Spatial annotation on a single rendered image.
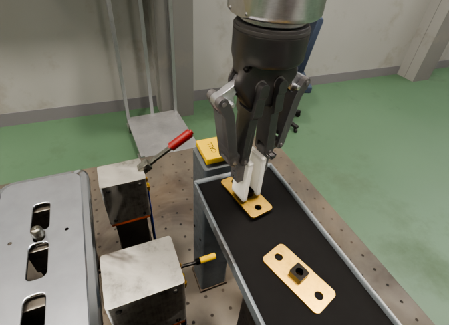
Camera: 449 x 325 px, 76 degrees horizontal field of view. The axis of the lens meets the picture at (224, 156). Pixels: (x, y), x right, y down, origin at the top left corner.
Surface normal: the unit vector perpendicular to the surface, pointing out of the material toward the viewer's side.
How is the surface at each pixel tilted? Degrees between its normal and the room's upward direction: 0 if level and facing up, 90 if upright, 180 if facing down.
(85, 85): 90
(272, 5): 90
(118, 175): 0
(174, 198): 0
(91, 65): 90
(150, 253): 0
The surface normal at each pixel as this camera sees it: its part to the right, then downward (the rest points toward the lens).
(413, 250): 0.07, -0.77
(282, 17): -0.01, 0.63
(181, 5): 0.37, 0.61
